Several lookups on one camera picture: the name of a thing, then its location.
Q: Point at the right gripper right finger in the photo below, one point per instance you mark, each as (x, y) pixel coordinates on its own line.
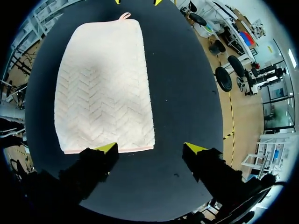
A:
(210, 172)

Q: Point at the pale pink towel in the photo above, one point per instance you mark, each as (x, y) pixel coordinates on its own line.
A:
(102, 88)

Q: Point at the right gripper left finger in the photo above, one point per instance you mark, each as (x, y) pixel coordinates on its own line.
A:
(93, 168)

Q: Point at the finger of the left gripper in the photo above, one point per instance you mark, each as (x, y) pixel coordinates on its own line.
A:
(117, 1)
(157, 2)

